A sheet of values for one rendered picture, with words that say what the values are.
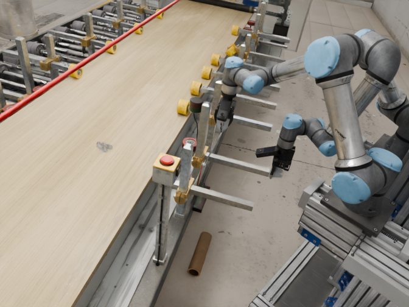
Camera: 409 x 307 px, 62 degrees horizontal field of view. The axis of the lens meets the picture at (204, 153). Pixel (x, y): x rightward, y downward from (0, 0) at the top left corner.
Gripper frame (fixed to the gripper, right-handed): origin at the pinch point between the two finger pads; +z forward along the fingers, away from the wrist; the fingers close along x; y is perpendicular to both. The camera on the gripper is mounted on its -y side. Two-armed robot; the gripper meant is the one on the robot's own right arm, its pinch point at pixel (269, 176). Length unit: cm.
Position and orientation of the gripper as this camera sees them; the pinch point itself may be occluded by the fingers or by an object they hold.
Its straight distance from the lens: 171.3
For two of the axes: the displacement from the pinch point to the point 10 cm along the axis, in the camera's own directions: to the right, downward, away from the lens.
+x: 2.6, -5.7, 7.8
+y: 9.6, 2.6, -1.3
